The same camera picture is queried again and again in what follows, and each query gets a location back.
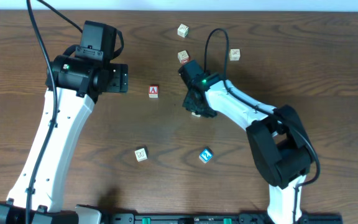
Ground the red letter I block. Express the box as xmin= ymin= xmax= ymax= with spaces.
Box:
xmin=191 ymin=112 xmax=201 ymax=118

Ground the red letter A block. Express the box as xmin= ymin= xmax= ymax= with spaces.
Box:
xmin=149 ymin=85 xmax=159 ymax=98

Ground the blue number 2 block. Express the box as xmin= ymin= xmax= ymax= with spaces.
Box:
xmin=199 ymin=148 xmax=213 ymax=164

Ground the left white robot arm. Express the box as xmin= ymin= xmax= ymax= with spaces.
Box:
xmin=0 ymin=55 xmax=128 ymax=223

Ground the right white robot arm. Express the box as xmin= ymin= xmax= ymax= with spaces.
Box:
xmin=180 ymin=72 xmax=319 ymax=223

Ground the wooden block with red side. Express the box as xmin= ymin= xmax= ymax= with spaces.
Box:
xmin=178 ymin=50 xmax=190 ymax=65

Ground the right plain wooden block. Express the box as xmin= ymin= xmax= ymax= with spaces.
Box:
xmin=229 ymin=49 xmax=241 ymax=61

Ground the plain wooden block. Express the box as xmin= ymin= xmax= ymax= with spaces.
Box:
xmin=229 ymin=49 xmax=241 ymax=61
xmin=177 ymin=24 xmax=189 ymax=38

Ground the top plain wooden block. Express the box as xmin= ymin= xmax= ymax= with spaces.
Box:
xmin=177 ymin=24 xmax=189 ymax=38

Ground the butterfly wooden block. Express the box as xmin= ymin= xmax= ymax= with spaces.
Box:
xmin=134 ymin=147 xmax=148 ymax=162

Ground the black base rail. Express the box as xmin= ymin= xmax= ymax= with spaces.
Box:
xmin=76 ymin=204 xmax=344 ymax=224

